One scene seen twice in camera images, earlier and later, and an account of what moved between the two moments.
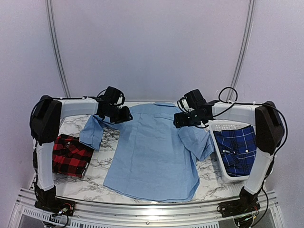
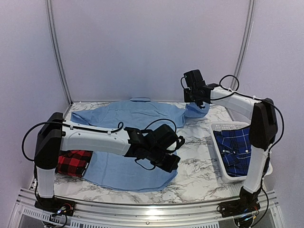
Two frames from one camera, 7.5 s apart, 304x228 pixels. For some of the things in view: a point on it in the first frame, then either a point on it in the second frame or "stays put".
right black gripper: [180, 122] -> [187, 97]
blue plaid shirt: [237, 146] stays put
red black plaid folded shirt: [70, 156] stays put
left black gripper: [124, 117] -> [173, 165]
